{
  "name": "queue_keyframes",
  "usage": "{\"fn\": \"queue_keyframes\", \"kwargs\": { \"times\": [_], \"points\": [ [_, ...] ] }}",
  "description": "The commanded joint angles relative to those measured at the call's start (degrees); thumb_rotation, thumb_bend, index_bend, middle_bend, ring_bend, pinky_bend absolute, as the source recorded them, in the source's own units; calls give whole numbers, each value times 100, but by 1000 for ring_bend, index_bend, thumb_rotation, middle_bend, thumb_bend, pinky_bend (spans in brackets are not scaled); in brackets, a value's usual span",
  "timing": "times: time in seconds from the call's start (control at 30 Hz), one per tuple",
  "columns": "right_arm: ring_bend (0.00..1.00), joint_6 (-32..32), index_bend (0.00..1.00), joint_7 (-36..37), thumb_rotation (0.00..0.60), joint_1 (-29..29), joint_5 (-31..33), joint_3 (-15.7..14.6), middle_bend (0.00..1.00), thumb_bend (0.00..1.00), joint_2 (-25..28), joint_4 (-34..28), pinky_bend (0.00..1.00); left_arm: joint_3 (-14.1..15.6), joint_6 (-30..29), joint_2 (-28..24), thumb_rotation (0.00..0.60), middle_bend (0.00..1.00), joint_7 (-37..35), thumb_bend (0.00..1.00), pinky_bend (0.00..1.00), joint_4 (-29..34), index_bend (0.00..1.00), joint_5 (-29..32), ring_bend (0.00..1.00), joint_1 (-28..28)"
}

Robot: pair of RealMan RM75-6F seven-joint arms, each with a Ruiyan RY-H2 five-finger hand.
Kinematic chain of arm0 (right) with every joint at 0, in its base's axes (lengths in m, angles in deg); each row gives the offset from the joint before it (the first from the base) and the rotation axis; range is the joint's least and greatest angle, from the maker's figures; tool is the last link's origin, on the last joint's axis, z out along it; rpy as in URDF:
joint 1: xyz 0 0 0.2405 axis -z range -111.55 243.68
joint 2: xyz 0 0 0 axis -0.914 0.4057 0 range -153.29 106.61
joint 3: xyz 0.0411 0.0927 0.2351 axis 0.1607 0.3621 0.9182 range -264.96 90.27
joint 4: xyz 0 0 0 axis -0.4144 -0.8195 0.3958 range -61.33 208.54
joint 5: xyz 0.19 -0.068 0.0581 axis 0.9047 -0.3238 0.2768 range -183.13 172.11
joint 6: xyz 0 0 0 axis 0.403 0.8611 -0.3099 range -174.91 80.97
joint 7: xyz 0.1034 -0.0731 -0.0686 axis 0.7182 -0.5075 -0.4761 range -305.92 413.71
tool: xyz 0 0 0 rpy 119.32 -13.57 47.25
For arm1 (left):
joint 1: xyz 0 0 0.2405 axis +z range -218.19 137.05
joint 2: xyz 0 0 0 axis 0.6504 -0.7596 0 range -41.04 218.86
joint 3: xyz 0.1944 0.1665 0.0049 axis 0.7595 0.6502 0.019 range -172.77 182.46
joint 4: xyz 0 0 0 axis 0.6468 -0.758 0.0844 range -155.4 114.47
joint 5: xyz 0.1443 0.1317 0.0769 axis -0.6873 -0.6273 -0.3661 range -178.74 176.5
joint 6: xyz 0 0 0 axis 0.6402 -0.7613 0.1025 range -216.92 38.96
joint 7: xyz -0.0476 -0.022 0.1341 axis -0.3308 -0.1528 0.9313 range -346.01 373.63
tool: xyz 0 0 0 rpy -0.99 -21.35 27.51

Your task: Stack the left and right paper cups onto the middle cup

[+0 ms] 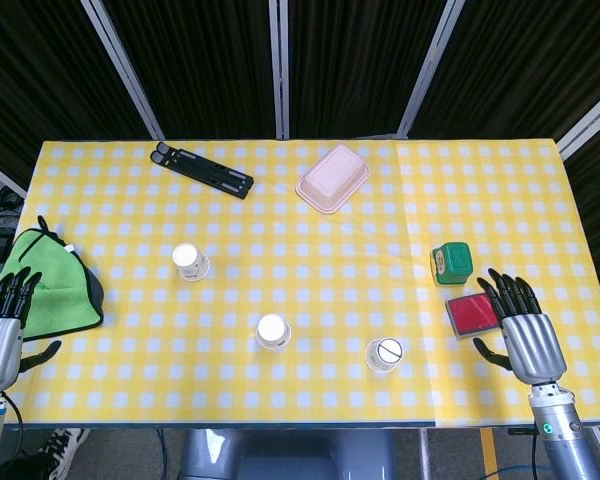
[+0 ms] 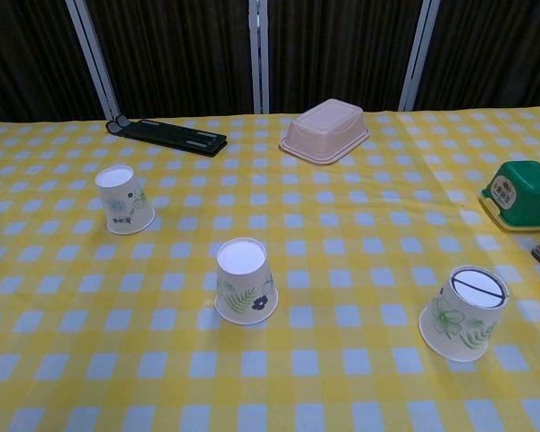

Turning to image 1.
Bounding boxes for green plastic box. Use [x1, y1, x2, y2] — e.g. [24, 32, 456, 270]
[430, 241, 475, 287]

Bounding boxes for black white sneaker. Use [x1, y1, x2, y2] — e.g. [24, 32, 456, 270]
[38, 427, 90, 480]

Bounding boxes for blue floor cable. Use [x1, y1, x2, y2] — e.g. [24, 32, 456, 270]
[153, 427, 170, 480]

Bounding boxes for plain-bottom floral paper cup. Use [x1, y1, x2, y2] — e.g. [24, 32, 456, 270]
[254, 313, 292, 351]
[172, 242, 211, 282]

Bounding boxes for black folding stand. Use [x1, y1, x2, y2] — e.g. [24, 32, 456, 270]
[149, 141, 256, 201]

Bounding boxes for paper cup with line mark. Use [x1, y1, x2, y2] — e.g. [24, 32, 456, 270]
[364, 337, 404, 375]

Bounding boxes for green black cloth bag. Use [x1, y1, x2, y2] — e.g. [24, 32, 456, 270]
[0, 215, 105, 342]

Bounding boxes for grey metal table leg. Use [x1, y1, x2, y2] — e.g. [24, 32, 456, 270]
[418, 426, 432, 480]

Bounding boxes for yellow white checkered tablecloth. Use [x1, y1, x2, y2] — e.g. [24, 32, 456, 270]
[2, 138, 600, 429]

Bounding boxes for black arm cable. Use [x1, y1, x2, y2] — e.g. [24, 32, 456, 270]
[0, 390, 27, 480]
[529, 429, 542, 480]

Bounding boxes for red ink pad case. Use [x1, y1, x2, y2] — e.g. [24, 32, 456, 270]
[444, 293, 504, 341]

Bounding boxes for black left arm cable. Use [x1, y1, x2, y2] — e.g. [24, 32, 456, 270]
[0, 390, 27, 480]

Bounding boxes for pink plastic food container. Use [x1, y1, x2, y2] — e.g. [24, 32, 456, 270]
[294, 144, 371, 215]

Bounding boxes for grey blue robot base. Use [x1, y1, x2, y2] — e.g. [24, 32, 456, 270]
[179, 427, 396, 480]

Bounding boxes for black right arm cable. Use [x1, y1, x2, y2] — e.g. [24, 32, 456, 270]
[529, 429, 542, 480]

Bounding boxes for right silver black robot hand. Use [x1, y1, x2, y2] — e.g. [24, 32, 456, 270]
[472, 268, 569, 386]

